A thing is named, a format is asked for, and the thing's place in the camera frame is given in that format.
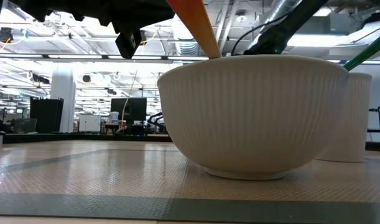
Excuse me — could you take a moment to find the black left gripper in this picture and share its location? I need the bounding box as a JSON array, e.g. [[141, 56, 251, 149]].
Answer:
[[9, 0, 175, 60]]

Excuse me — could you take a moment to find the orange utensil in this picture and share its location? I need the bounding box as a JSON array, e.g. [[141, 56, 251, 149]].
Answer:
[[166, 0, 223, 60]]

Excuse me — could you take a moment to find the green utensil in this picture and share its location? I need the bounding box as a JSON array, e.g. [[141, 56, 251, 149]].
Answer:
[[343, 29, 380, 72]]

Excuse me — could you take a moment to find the black monitor panel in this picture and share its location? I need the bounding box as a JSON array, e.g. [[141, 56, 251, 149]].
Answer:
[[110, 98, 147, 126]]

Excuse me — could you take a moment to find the white pillar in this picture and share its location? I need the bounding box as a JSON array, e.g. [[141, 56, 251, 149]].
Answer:
[[50, 67, 76, 133]]

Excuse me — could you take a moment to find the white cabinet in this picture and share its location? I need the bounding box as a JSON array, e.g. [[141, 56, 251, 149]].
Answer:
[[78, 114, 101, 133]]

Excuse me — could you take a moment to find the black cabinet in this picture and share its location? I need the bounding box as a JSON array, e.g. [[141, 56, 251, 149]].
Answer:
[[30, 97, 65, 134]]

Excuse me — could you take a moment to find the white ribbed bowl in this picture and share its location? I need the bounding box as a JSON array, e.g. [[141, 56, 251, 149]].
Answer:
[[157, 54, 350, 181]]

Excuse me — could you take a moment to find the clear plastic bin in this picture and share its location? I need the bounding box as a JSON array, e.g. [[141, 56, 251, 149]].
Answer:
[[11, 118, 38, 134]]

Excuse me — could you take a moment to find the beige woven placemat grey border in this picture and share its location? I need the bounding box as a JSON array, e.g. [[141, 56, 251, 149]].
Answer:
[[0, 148, 380, 224]]

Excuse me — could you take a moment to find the white ribbed cup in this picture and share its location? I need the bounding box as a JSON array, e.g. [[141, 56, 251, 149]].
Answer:
[[315, 72, 373, 163]]

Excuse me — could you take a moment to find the silver ventilation duct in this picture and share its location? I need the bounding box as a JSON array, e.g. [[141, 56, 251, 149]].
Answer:
[[174, 18, 200, 57]]

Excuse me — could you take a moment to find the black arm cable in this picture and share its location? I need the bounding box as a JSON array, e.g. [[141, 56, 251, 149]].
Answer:
[[230, 14, 290, 56]]

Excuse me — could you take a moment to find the black table edge rail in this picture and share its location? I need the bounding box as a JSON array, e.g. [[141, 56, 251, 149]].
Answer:
[[2, 133, 172, 144]]

